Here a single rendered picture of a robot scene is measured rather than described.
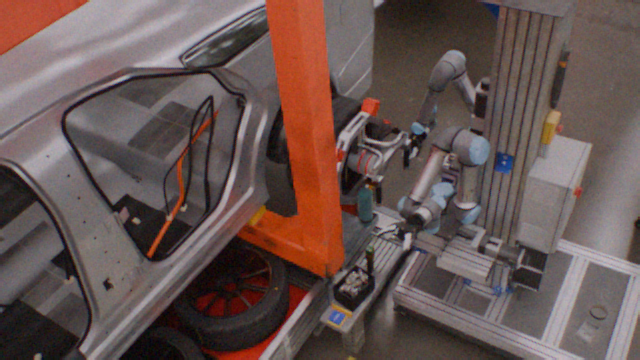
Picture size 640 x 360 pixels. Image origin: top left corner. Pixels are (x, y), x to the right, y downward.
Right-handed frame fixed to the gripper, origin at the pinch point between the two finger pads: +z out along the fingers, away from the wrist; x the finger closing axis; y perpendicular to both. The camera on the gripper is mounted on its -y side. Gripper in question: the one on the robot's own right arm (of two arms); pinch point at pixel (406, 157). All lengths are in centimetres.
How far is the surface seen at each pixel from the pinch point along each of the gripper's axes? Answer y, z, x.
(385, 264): -81, 21, -4
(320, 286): -44, 78, -16
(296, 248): -15, 79, -28
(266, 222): -15, 71, -54
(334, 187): 32, 67, -7
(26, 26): 182, 177, -10
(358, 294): -27, 82, 13
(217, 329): -33, 134, -44
